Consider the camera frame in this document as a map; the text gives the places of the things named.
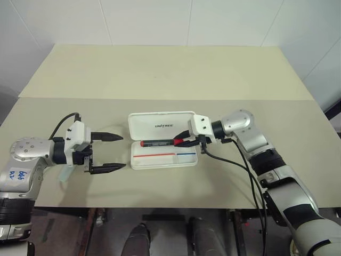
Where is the black crossbar under table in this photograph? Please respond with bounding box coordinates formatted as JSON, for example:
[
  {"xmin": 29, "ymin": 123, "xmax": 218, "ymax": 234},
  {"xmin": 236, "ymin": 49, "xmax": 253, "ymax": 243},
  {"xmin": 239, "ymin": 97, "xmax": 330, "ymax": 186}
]
[{"xmin": 142, "ymin": 213, "xmax": 185, "ymax": 222}]

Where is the black metal table frame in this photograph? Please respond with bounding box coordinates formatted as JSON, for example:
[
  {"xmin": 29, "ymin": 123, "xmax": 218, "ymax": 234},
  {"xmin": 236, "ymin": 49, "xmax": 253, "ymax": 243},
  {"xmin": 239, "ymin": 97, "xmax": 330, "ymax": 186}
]
[{"xmin": 227, "ymin": 209, "xmax": 253, "ymax": 256}]

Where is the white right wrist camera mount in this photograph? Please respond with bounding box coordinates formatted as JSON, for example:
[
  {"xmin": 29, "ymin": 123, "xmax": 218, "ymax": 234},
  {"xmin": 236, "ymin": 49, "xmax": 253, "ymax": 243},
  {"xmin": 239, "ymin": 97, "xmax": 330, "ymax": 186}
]
[{"xmin": 188, "ymin": 114, "xmax": 215, "ymax": 145}]

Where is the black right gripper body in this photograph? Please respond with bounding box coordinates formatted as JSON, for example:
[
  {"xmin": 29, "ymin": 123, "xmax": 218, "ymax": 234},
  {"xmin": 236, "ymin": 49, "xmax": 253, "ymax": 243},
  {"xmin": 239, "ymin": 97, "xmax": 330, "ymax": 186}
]
[{"xmin": 195, "ymin": 134, "xmax": 213, "ymax": 155}]

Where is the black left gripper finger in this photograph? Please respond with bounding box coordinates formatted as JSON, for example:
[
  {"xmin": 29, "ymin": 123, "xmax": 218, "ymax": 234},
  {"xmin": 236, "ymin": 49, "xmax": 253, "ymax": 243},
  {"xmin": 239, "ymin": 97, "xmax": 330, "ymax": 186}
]
[
  {"xmin": 90, "ymin": 163, "xmax": 127, "ymax": 176},
  {"xmin": 90, "ymin": 131, "xmax": 124, "ymax": 142}
]

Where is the dark rounded shape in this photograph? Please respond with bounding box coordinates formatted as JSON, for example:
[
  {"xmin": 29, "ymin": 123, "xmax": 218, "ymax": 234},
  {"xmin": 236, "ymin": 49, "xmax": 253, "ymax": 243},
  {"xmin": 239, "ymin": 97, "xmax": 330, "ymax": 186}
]
[
  {"xmin": 124, "ymin": 223, "xmax": 152, "ymax": 256},
  {"xmin": 187, "ymin": 217, "xmax": 226, "ymax": 256}
]

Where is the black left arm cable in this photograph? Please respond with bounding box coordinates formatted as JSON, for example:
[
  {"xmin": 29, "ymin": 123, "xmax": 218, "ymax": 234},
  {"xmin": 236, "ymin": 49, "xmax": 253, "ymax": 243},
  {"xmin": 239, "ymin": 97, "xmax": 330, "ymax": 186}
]
[{"xmin": 49, "ymin": 113, "xmax": 82, "ymax": 141}]

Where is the white plastic pencil case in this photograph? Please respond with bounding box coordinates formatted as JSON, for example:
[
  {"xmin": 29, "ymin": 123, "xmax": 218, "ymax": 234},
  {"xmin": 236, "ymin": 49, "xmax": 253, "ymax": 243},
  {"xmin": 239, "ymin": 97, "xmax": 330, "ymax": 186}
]
[{"xmin": 127, "ymin": 110, "xmax": 200, "ymax": 171}]

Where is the rusty brown table leg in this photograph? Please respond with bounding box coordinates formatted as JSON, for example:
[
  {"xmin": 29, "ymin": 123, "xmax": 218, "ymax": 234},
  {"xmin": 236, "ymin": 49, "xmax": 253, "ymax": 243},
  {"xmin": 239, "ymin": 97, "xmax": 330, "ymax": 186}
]
[{"xmin": 78, "ymin": 207, "xmax": 98, "ymax": 256}]

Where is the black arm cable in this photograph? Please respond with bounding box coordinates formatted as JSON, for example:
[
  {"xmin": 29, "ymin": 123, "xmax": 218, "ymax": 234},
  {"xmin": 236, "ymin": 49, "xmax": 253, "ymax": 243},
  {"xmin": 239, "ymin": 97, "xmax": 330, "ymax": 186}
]
[
  {"xmin": 49, "ymin": 113, "xmax": 82, "ymax": 141},
  {"xmin": 221, "ymin": 136, "xmax": 267, "ymax": 212}
]

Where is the black marker with red cap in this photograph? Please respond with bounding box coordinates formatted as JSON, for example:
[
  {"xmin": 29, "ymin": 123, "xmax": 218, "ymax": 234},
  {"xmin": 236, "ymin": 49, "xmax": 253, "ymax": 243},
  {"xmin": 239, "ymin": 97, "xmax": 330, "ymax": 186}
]
[{"xmin": 140, "ymin": 138, "xmax": 185, "ymax": 148}]

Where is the black object beside table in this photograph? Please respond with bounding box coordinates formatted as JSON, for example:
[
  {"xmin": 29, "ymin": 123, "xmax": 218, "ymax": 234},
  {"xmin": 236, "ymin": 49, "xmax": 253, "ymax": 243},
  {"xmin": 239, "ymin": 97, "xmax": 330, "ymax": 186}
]
[{"xmin": 323, "ymin": 97, "xmax": 341, "ymax": 141}]

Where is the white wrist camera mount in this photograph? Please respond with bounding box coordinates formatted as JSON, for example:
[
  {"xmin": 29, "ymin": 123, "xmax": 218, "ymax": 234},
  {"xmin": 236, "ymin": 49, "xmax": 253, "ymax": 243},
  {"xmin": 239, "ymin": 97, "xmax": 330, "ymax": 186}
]
[
  {"xmin": 63, "ymin": 121, "xmax": 92, "ymax": 166},
  {"xmin": 188, "ymin": 114, "xmax": 215, "ymax": 145}
]

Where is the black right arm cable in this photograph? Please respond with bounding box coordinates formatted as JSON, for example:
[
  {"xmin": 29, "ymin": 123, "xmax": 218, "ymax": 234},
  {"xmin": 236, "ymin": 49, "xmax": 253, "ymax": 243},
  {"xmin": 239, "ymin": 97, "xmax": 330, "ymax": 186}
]
[{"xmin": 221, "ymin": 136, "xmax": 267, "ymax": 212}]

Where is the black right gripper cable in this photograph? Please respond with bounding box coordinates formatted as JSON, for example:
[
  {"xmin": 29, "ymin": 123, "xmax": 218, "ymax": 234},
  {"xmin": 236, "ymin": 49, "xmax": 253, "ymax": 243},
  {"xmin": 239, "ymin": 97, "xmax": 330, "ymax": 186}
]
[{"xmin": 200, "ymin": 143, "xmax": 269, "ymax": 236}]

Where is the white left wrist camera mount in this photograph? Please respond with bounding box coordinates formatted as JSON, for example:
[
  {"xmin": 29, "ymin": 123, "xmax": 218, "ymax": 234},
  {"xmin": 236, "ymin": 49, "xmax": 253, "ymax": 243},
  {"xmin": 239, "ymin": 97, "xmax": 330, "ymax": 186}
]
[{"xmin": 63, "ymin": 121, "xmax": 92, "ymax": 166}]

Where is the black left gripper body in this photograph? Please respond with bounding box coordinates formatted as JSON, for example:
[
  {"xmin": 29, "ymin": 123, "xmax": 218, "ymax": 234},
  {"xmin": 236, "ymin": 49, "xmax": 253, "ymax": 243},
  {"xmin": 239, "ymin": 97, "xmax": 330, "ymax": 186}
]
[{"xmin": 72, "ymin": 143, "xmax": 94, "ymax": 174}]

